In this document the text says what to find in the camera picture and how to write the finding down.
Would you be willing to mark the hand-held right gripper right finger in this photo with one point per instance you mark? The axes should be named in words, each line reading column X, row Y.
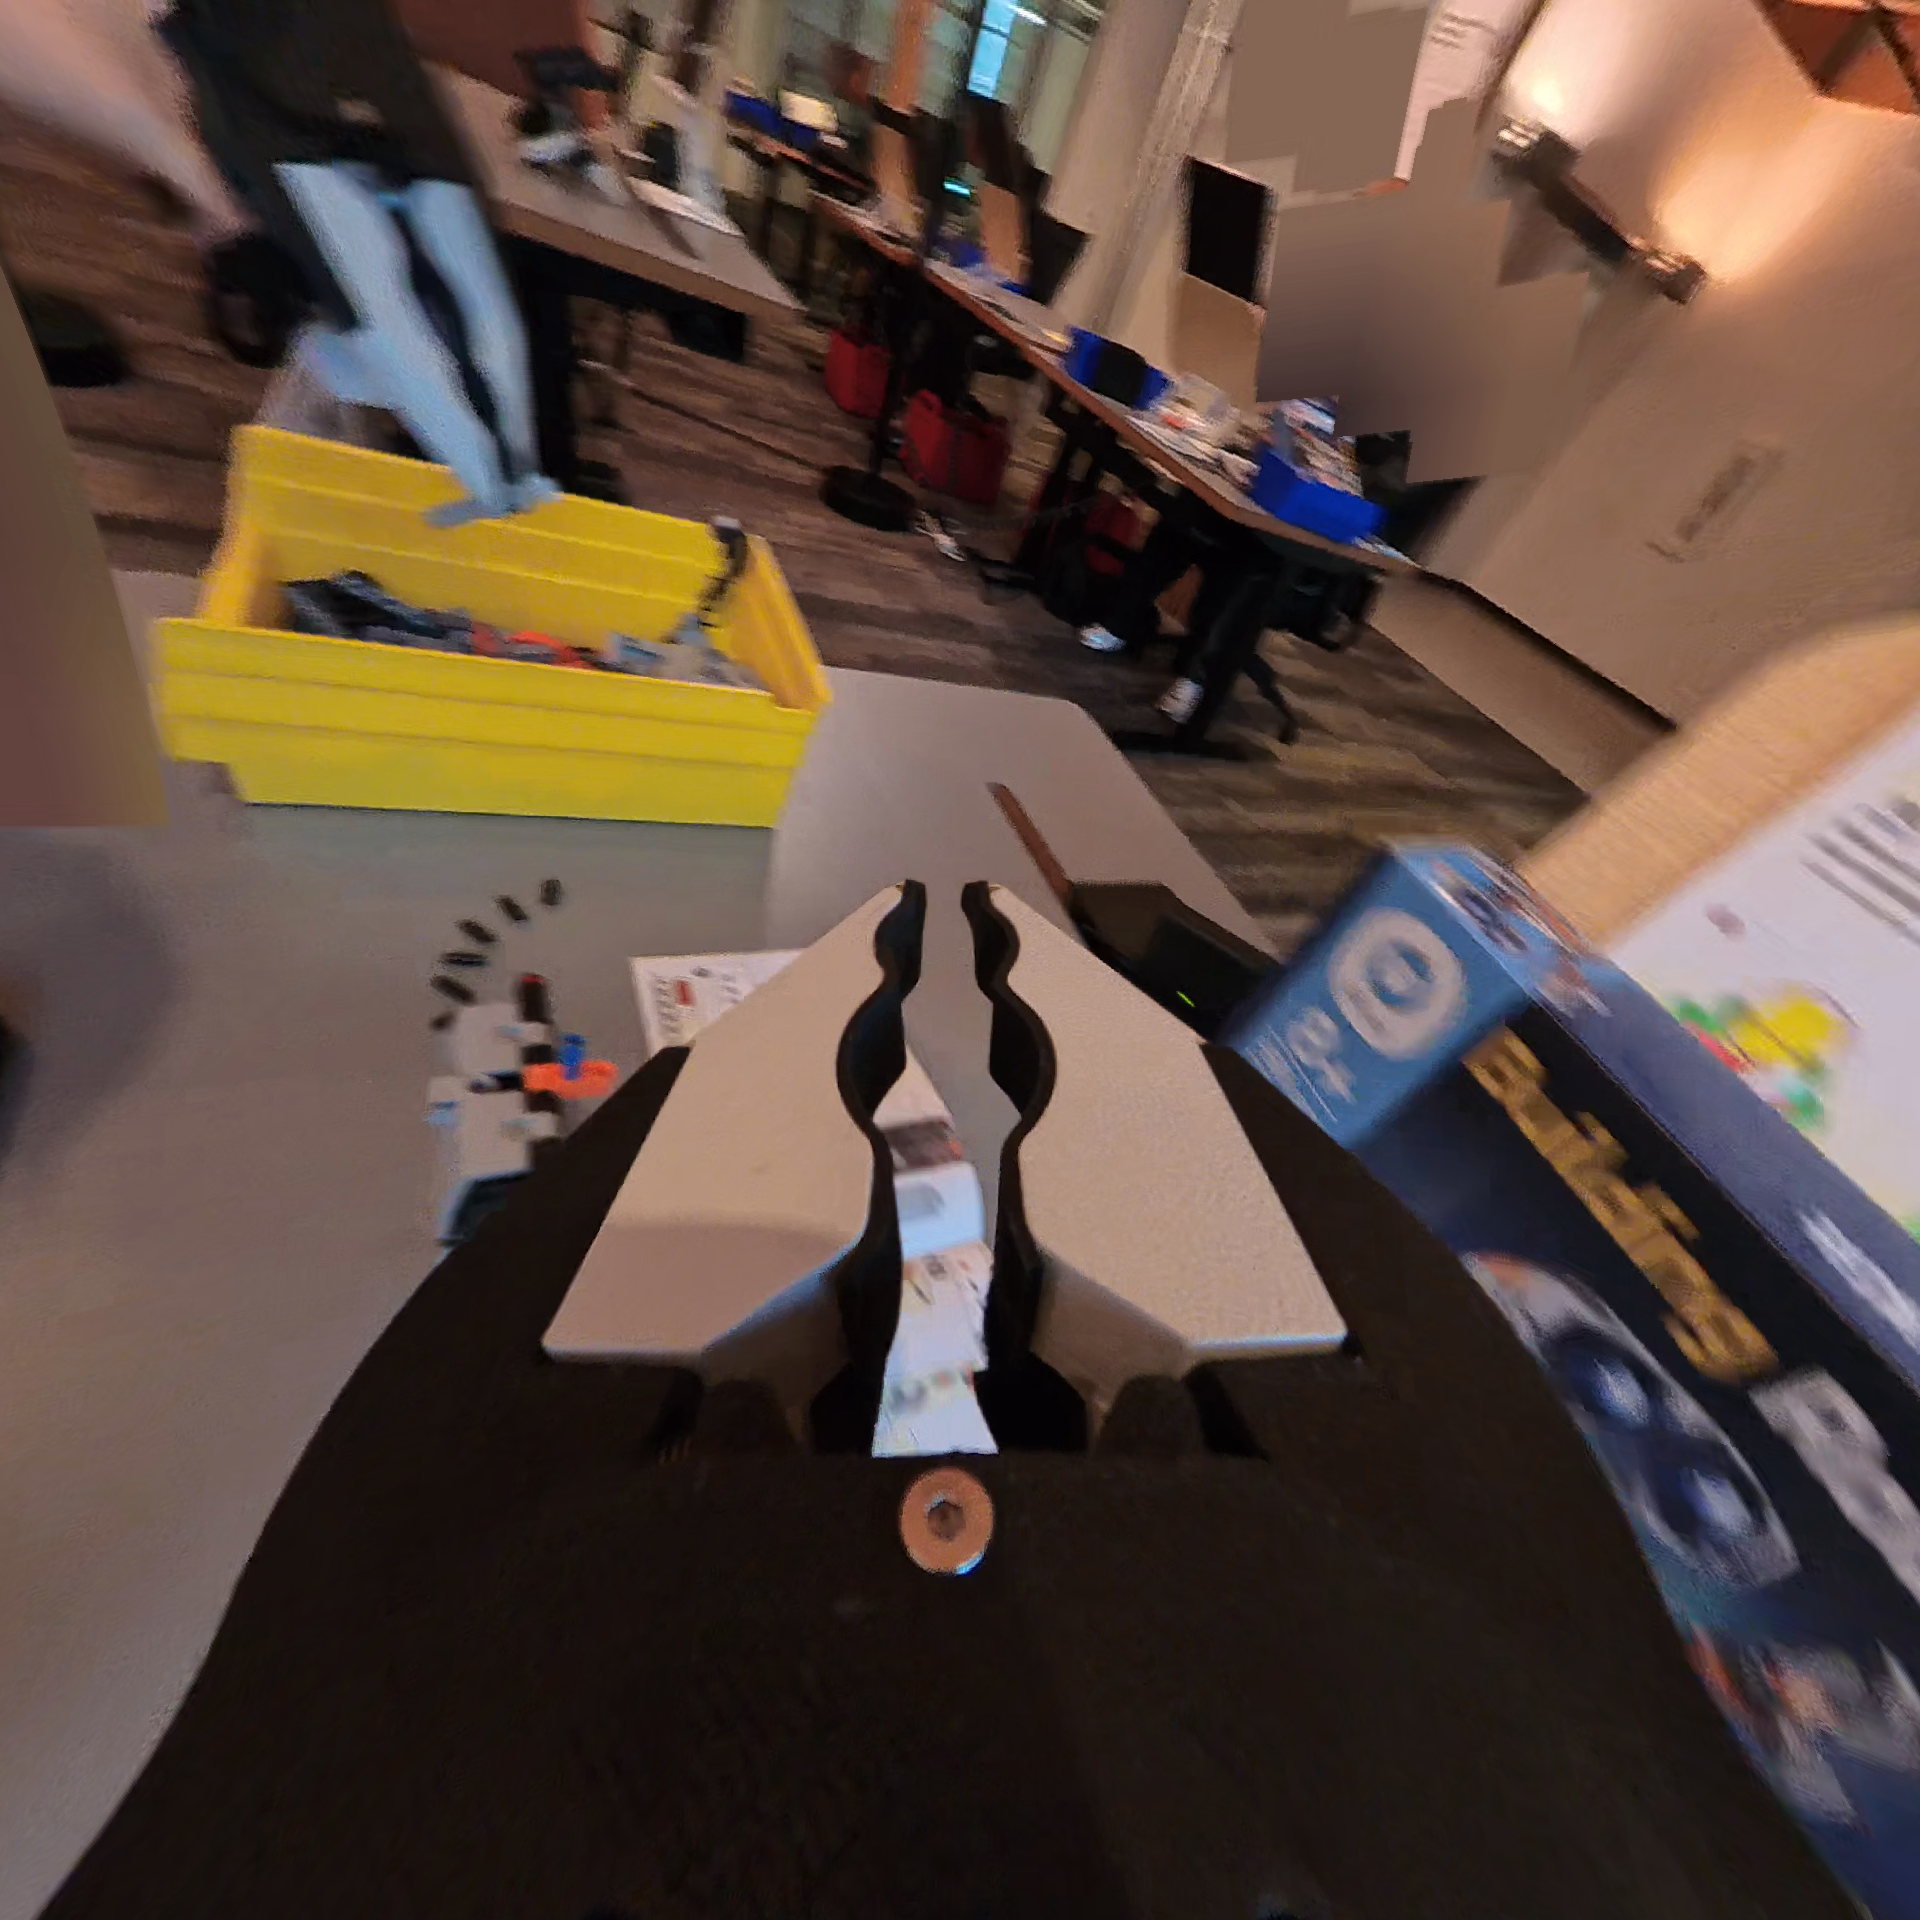
column 1170, row 1201

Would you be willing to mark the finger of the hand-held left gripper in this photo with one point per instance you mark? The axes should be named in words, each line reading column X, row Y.
column 481, row 299
column 375, row 329

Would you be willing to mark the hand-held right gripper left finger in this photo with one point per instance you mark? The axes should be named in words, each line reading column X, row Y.
column 720, row 1201

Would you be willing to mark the pile of building pieces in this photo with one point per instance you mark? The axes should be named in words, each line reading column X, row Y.
column 495, row 637

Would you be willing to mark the yellow plastic bin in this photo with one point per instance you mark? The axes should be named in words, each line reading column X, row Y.
column 451, row 734

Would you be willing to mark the person's left forearm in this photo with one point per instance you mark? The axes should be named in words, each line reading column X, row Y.
column 106, row 120

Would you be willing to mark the grey desk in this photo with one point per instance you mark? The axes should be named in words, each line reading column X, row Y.
column 225, row 1275

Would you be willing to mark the grey table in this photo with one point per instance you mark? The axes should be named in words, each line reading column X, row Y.
column 628, row 225

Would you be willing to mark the instruction booklet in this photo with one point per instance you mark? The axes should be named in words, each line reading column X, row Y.
column 704, row 989

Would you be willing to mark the black device with green light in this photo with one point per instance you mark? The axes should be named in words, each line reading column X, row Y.
column 1185, row 954

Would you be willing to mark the grey toy robot model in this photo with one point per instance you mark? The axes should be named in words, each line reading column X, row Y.
column 488, row 1109

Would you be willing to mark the scattered black pegs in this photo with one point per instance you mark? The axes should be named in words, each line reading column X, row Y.
column 473, row 954

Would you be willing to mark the red bag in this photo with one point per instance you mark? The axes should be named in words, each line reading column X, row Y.
column 857, row 373
column 956, row 446
column 1119, row 533

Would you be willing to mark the blue cardboard box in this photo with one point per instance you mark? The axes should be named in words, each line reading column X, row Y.
column 1575, row 1171

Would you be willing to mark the black round stand base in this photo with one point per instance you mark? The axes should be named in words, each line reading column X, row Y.
column 867, row 498

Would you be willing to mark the long wooden table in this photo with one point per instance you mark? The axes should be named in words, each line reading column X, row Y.
column 991, row 299

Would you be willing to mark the blue storage bin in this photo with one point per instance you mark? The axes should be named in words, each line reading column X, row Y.
column 1316, row 493
column 1119, row 368

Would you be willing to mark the white printed poster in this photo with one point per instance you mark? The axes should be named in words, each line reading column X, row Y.
column 1800, row 930

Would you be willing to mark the black monitor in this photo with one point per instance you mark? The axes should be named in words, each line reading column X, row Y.
column 1225, row 225

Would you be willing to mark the wall lamp shelf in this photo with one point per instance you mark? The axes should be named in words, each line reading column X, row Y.
column 1605, row 210

